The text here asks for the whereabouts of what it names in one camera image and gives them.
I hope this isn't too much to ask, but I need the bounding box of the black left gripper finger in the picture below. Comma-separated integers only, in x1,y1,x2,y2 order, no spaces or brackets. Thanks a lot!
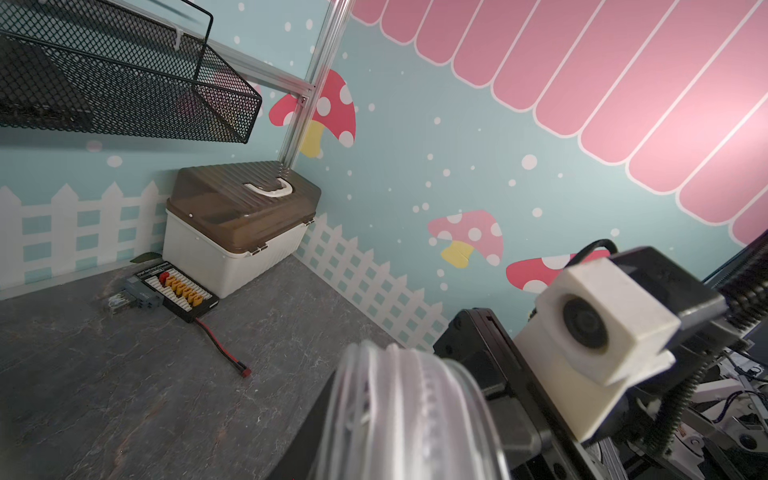
266,373,335,480

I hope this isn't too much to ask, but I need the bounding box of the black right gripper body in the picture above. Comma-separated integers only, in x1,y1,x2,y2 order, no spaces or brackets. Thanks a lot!
434,308,600,479

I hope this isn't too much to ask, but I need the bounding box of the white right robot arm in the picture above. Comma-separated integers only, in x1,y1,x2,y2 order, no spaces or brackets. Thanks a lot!
434,235,767,479

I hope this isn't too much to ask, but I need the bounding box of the red black charger lead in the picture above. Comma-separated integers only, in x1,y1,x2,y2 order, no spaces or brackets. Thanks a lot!
193,318,252,378

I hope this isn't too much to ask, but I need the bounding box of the black yellow battery charger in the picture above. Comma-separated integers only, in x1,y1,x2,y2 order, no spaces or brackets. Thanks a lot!
124,261,220,323

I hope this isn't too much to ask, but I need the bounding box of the brown lid storage box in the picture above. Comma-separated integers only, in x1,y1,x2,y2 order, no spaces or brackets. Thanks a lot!
162,161,321,298

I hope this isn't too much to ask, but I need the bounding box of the black box in basket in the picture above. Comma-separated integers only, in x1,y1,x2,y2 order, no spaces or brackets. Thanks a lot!
1,36,93,131

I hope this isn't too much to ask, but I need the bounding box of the black wire mesh wall basket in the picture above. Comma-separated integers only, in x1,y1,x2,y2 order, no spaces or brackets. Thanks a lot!
1,1,262,143

